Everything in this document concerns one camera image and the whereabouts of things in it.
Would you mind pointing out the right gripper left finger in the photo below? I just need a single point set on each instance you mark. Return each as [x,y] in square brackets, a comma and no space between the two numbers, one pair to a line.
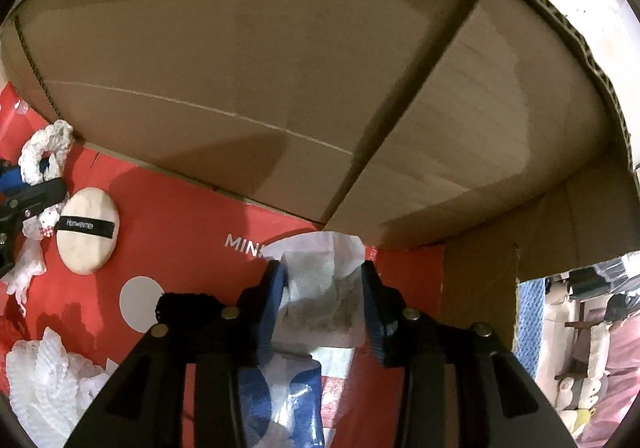
[141,404]

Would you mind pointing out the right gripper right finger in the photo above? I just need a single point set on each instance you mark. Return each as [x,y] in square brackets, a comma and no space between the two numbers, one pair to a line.
[450,367]

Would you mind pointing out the cream knitted rope scrunchie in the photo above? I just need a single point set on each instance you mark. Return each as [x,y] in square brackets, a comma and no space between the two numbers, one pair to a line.
[43,158]

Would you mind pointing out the black fuzzy scrunchie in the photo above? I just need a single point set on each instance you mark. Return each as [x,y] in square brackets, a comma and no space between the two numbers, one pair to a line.
[190,310]

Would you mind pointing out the white crumpled tissue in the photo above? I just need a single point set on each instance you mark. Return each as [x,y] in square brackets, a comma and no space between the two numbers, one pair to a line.
[29,264]

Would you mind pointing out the beige round powder puff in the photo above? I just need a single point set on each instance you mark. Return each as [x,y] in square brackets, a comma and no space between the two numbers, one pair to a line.
[87,231]

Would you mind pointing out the blue knitted blanket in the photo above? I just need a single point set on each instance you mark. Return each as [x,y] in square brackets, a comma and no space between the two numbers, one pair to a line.
[529,323]

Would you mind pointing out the white mesh bath pouf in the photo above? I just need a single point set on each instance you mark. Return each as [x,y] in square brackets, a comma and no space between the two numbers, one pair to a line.
[50,388]

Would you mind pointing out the cardboard box red lining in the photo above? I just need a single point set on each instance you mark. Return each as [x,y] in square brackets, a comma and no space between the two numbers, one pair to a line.
[470,144]

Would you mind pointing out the blue white plastic pouch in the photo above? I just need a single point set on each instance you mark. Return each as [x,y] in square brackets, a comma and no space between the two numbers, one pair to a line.
[281,402]

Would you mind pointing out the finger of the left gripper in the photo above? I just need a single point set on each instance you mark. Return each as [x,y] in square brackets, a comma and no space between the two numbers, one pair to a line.
[31,201]
[10,178]

